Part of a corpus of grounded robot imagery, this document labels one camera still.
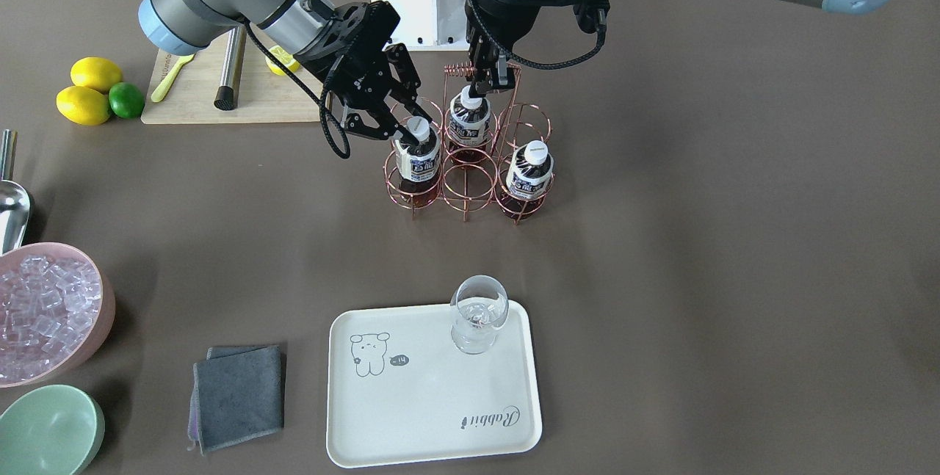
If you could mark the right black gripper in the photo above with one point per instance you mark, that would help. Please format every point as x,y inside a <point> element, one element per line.
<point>332,46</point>

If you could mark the grey folded cloth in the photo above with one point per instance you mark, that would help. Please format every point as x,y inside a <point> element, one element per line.
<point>237,395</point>

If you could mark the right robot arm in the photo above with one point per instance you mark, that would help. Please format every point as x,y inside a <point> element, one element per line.
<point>183,27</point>

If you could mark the whole lemon lower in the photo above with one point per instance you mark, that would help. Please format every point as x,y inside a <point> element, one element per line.
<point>83,105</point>

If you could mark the copper wire bottle basket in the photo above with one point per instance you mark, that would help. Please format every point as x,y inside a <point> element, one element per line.
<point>471,179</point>

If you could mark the whole lemon upper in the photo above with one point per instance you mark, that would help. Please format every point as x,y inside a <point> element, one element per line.
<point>97,73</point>

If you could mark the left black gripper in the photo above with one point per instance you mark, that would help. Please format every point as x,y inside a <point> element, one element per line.
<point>490,62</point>

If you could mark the tea bottle rear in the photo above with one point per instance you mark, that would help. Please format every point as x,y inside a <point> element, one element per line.
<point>468,121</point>

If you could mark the steel ice scoop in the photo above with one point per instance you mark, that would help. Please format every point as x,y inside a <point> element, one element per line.
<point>16,203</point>

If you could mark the green lime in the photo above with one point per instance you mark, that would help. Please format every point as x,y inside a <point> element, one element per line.
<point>126,100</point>

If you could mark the tea bottle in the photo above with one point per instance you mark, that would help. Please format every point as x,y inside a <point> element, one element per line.
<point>526,181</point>
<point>419,163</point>
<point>468,121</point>

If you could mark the half lemon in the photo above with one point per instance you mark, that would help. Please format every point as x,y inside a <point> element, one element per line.
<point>280,61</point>

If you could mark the whole lemon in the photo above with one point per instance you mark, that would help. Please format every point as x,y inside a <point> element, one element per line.
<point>97,73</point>
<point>83,105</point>

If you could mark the cream rabbit tray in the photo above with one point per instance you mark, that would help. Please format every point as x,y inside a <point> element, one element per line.
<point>399,391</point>

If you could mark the steel muddler black tip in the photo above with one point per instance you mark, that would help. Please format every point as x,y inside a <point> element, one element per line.
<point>227,93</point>

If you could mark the yellow plastic knife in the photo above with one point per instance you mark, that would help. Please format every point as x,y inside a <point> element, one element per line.
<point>162,89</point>

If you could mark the pink bowl of ice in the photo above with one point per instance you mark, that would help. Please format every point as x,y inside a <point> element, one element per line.
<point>57,310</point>

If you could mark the tea bottle front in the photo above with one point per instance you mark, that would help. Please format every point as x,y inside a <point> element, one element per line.
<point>526,181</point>
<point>419,163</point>

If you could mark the mint green bowl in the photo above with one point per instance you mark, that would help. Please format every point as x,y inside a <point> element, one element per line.
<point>56,429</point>

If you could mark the bamboo cutting board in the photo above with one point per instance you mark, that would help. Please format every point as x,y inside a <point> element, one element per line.
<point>263,97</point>

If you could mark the clear wine glass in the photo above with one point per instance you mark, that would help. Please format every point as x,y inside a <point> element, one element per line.
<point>479,309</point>

